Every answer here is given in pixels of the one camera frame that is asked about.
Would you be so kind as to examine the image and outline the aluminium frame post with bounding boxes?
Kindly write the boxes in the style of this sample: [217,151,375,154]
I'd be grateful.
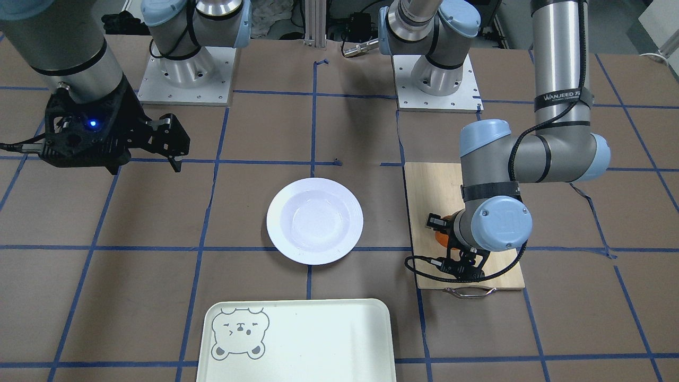
[303,0,327,50]

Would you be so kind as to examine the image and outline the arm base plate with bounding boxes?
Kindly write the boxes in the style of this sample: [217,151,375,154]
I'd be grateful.
[392,55,484,113]
[137,47,240,107]

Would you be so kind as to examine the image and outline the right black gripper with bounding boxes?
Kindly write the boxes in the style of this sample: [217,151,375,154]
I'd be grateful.
[40,76,190,176]

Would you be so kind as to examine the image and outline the cream bear tray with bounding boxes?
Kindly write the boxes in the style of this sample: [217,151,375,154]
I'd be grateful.
[196,298,397,381]

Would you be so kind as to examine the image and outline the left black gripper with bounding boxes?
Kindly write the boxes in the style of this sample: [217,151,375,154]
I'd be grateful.
[427,212,490,281]

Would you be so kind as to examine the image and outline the silver metal connector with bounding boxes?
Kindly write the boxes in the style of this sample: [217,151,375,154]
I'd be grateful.
[341,38,380,58]

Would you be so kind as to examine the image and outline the bamboo cutting board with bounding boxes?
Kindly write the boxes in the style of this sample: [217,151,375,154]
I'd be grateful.
[404,162,525,299]

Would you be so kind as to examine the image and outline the orange fruit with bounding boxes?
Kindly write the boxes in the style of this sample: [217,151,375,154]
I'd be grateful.
[434,215,452,247]

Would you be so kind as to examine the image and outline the white round plate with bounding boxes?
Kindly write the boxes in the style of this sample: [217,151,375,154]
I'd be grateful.
[265,177,364,265]

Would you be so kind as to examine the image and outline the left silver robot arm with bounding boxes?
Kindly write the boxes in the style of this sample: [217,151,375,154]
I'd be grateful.
[378,1,611,283]

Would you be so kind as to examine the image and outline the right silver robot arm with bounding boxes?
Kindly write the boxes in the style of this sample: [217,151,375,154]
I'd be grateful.
[2,1,252,175]

